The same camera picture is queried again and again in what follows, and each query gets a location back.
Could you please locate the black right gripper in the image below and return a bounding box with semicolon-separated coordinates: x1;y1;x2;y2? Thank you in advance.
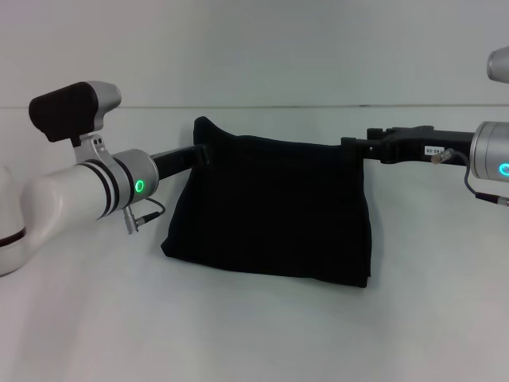
340;124;478;166

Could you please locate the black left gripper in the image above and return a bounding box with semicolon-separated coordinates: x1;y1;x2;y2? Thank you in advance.
150;143;212;181

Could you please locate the black shirt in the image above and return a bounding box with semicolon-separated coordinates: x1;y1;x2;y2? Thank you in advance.
160;115;374;289

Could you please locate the left gripper cable with plug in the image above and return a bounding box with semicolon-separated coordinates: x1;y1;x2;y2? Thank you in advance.
121;197;166;236

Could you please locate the right gripper cable with plugs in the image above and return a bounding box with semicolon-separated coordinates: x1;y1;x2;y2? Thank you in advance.
430;147;509;209

